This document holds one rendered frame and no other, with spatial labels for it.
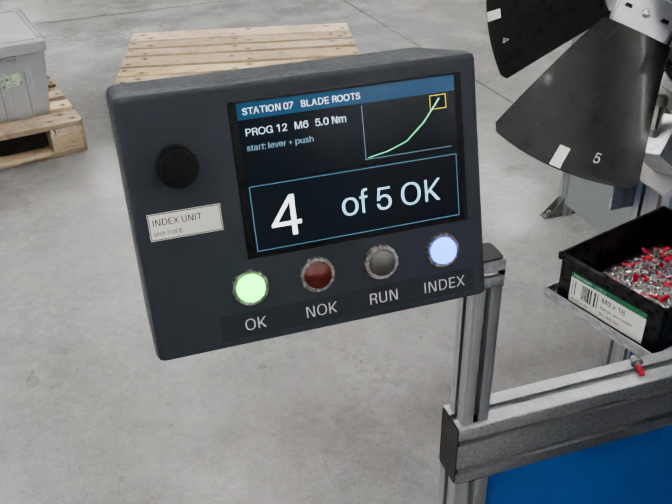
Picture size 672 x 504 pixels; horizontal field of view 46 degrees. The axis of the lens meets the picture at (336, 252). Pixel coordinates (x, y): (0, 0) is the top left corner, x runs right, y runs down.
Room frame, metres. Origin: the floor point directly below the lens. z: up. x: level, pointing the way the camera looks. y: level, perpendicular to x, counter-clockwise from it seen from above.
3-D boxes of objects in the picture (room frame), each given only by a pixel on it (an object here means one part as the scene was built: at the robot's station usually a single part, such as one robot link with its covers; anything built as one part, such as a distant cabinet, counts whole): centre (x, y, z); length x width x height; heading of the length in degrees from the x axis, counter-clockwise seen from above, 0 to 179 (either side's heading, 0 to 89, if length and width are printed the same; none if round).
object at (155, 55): (3.99, 0.46, 0.07); 1.20 x 1.00 x 0.15; 96
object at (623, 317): (0.88, -0.43, 0.85); 0.22 x 0.17 x 0.07; 123
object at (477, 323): (0.61, -0.13, 0.96); 0.03 x 0.03 x 0.20; 17
